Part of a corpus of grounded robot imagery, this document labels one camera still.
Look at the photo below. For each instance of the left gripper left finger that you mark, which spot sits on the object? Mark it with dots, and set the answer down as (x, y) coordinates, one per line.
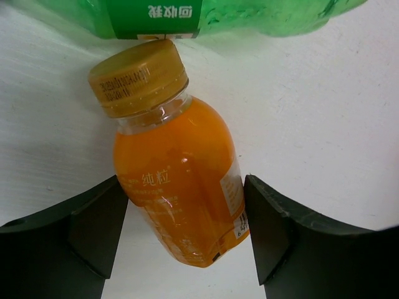
(67, 250)

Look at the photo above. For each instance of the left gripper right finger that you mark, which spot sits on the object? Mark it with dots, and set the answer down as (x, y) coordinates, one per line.
(301, 253)

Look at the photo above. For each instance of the green plastic bottle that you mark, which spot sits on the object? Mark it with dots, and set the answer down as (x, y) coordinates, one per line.
(185, 19)

